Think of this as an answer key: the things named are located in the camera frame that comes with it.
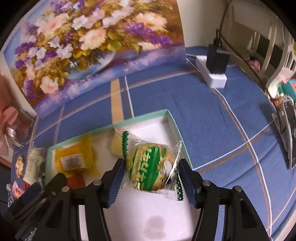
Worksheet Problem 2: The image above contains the purple snack pack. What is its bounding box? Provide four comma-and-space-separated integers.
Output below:
6, 181, 30, 207

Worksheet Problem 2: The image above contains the small red snack pack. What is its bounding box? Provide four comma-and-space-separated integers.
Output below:
67, 174, 86, 189

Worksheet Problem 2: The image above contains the cream white snack pack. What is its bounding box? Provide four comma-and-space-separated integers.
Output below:
23, 148, 47, 186

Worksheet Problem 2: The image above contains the orange white candy pack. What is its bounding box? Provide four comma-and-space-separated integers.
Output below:
15, 156, 24, 178

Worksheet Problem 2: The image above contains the green white cookie pack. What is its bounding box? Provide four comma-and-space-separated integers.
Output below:
121, 131, 184, 201

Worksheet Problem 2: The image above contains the yellow wrapped pastry pack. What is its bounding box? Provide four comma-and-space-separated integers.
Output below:
54, 138, 99, 178

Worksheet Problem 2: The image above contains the white tray with teal rim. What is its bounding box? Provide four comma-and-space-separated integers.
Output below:
46, 110, 200, 240

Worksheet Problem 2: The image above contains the blue plaid tablecloth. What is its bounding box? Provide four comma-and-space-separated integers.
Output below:
13, 60, 295, 240

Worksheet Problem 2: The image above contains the pale yellow wrapped ball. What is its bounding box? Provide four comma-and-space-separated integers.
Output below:
111, 129, 123, 157

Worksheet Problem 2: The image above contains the pink flower bouquet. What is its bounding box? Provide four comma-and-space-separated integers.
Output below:
0, 74, 39, 156

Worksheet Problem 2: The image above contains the black magazine holder stand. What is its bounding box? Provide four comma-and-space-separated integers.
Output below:
271, 95, 295, 169

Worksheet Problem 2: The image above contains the white power strip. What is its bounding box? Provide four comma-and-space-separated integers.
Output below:
186, 54, 227, 88

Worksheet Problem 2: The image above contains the black power adapter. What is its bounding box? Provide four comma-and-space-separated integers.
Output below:
206, 29, 230, 74

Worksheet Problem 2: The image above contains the floral painting canvas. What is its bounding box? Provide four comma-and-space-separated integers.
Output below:
1, 1, 185, 118

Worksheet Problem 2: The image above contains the white shelf unit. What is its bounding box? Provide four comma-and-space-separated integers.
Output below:
223, 1, 295, 98

